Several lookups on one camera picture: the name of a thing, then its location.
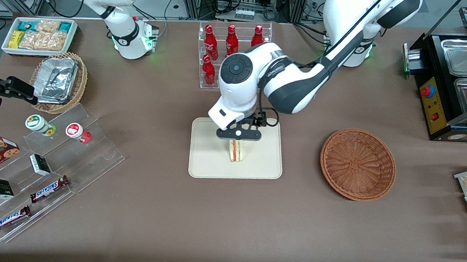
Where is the Snickers chocolate bar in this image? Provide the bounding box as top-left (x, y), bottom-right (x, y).
top-left (30, 173), bottom-right (71, 206)
top-left (0, 203), bottom-right (32, 237)

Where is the red cola bottle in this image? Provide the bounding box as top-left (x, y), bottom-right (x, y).
top-left (224, 24), bottom-right (240, 57)
top-left (201, 54), bottom-right (219, 86)
top-left (251, 24), bottom-right (266, 47)
top-left (203, 24), bottom-right (221, 61)

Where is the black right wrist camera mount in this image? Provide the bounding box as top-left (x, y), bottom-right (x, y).
top-left (0, 75), bottom-right (39, 108)

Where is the yellow snack packet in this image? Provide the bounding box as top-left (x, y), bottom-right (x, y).
top-left (8, 30), bottom-right (25, 50)

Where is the green lid snack cup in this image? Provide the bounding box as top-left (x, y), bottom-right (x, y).
top-left (24, 114), bottom-right (57, 137)

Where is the white rectangular snack bin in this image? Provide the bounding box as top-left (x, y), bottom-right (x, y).
top-left (1, 15), bottom-right (79, 59)

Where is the beige rectangular tray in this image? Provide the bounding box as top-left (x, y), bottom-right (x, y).
top-left (188, 113), bottom-right (287, 185)

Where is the clear acrylic bottle rack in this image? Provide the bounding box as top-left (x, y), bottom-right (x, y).
top-left (195, 18), bottom-right (273, 94)

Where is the clear acrylic stepped display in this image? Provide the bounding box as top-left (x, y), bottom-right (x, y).
top-left (0, 98), bottom-right (130, 252)

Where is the round brown wicker basket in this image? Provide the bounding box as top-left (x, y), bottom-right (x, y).
top-left (317, 126), bottom-right (399, 204)

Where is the small black carton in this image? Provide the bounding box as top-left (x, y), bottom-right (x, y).
top-left (0, 179), bottom-right (16, 201)
top-left (28, 153), bottom-right (53, 177)

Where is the red lid snack cup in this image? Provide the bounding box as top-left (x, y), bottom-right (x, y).
top-left (65, 122), bottom-right (93, 144)

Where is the silver foil container stack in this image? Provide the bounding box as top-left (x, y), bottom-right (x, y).
top-left (33, 56), bottom-right (80, 106)

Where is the white power strip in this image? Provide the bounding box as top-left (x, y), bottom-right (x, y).
top-left (234, 8), bottom-right (255, 20)

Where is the black hot food showcase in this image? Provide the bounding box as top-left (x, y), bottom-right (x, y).
top-left (396, 1), bottom-right (467, 144)

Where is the aluminium frame rack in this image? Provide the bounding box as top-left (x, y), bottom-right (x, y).
top-left (178, 0), bottom-right (309, 27)

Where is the clear cracker bag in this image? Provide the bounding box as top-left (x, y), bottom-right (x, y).
top-left (19, 30), bottom-right (68, 52)
top-left (35, 19), bottom-right (61, 34)

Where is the triangular sandwich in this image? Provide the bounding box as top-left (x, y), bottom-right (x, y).
top-left (227, 139), bottom-right (245, 164)

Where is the light wicker basket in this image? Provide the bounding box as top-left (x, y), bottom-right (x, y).
top-left (27, 50), bottom-right (90, 117)

